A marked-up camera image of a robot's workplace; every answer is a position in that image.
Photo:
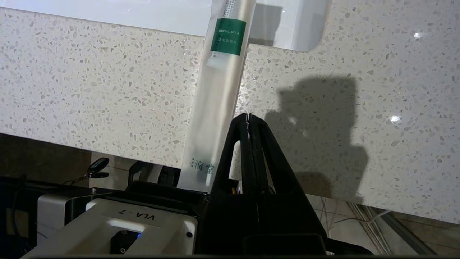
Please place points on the white sink basin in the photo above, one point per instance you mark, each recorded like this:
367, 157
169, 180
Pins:
125, 14

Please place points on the long green label packet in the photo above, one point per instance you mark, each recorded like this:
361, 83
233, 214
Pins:
215, 100

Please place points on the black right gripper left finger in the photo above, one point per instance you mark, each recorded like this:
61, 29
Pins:
230, 216

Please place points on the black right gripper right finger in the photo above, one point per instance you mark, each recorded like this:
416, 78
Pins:
287, 219

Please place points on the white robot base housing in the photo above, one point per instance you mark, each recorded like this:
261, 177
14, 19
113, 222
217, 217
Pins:
107, 226

